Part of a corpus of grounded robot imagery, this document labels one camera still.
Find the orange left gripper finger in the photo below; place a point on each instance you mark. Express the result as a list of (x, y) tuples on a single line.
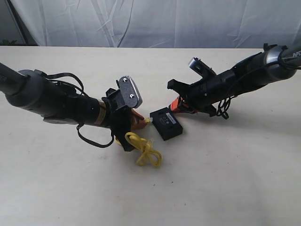
[(137, 121)]

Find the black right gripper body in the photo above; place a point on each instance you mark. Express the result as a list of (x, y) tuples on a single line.
[(195, 95)]

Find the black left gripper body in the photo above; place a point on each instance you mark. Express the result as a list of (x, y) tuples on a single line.
[(119, 117)]

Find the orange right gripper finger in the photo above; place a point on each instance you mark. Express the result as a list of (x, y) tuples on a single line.
[(180, 106)]

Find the black network switch box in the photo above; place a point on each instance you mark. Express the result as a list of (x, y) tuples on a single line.
[(166, 124)]

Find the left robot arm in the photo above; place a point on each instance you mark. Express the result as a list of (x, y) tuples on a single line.
[(61, 99)]

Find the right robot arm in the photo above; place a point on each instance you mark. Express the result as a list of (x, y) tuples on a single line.
[(212, 94)]

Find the white wrinkled backdrop cloth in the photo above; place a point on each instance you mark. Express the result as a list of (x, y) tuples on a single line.
[(161, 23)]

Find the green plant leaves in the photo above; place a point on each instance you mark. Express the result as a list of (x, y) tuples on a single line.
[(5, 42)]

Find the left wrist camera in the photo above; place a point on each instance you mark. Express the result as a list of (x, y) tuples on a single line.
[(129, 92)]

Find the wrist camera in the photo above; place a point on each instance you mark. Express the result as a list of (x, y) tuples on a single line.
[(201, 69), (129, 92)]

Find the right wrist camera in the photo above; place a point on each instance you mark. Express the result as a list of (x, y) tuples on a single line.
[(201, 69)]

